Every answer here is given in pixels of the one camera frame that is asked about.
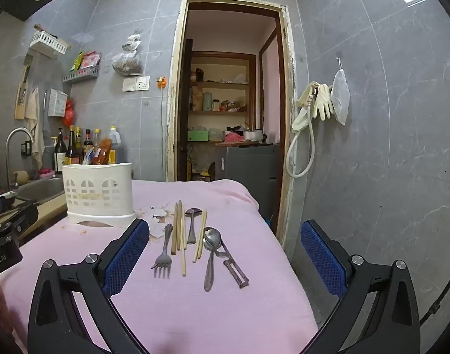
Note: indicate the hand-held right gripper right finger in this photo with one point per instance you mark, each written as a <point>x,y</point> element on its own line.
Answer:
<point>322,258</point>

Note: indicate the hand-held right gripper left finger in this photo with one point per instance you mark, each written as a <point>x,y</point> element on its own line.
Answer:
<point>127,254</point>

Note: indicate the white plastic utensil holder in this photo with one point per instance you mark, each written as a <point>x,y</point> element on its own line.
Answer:
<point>95,177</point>

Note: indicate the beige sponge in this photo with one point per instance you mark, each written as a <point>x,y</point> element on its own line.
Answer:
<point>21,177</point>

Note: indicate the metal fork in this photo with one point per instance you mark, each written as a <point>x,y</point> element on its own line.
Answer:
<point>162,263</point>

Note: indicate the blue cloth scrap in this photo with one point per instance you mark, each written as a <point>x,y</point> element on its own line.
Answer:
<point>268,222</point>

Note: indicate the small metal spoon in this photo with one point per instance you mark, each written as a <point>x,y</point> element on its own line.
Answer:
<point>191,234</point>

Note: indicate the metal faucet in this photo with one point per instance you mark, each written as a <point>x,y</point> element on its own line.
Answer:
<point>11,136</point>

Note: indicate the large metal spoon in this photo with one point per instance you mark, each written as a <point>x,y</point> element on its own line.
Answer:
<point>206,247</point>
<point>212,236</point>

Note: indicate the row of sauce bottles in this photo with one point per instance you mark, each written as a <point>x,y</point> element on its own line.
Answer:
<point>73,147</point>

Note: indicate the metal peeler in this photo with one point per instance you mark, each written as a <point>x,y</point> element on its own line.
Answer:
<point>239,276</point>

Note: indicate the orange snack packet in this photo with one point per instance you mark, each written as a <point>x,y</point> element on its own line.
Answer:
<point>102,151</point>

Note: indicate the beige hanging towel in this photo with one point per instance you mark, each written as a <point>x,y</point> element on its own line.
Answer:
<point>32,107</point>

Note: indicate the pink cloth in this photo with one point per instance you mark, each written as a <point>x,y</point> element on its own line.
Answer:
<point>210,320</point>

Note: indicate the red plastic bag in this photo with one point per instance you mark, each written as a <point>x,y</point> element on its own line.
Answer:
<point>69,114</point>

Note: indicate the wooden cutting board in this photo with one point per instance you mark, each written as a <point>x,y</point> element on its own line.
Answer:
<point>21,96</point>

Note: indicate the grey cabinet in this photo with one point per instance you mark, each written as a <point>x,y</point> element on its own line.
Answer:
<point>247,169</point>

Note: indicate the green box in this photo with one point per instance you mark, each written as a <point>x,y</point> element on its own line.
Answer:
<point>197,135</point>

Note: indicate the white pot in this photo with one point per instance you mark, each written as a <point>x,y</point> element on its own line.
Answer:
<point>253,135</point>

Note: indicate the pink folded rag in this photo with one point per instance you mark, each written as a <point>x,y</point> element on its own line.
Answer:
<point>234,137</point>

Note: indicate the dark wooden door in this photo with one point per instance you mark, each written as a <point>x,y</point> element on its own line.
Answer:
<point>183,110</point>

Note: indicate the cream rubber gloves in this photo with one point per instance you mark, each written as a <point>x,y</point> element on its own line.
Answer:
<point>320,99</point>

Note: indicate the yellow snack packet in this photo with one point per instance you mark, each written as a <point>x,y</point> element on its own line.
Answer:
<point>77,61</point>

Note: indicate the white mesh bag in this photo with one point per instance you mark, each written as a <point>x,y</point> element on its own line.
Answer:
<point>341,96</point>

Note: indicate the red snack packet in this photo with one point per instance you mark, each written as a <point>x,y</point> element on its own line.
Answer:
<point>92,59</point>

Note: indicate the green thermos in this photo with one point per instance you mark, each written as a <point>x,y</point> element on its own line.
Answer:
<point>207,101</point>

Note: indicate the small jar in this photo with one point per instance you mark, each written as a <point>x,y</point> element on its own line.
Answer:
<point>216,105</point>

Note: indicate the clear hanging plastic bag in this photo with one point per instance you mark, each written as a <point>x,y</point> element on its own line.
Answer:
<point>127,64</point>

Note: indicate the wooden shelf unit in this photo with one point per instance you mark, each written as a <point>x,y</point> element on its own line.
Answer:
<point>225,84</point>

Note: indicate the black wall socket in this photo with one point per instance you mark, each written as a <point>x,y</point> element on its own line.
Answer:
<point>25,149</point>

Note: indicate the white wall box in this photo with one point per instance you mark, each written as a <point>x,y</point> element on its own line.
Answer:
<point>57,103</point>

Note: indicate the grey wall spice rack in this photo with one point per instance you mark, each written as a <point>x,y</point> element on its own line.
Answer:
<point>81,75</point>

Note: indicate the white wall switch panel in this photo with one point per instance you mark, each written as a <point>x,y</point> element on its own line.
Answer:
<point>136,84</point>

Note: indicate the wooden door frame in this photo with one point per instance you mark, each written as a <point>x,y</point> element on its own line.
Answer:
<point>289,81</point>

